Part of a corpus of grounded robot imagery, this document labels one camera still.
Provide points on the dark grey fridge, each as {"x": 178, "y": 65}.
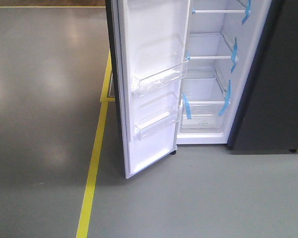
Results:
{"x": 245, "y": 53}

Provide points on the clear crisper drawer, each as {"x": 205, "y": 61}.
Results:
{"x": 202, "y": 117}

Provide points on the fridge door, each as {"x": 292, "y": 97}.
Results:
{"x": 149, "y": 60}

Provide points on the clear door bin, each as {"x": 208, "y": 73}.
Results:
{"x": 156, "y": 122}
{"x": 158, "y": 80}

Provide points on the lower clear door bin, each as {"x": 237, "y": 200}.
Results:
{"x": 156, "y": 122}

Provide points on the middle clear door bin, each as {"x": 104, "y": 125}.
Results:
{"x": 158, "y": 80}

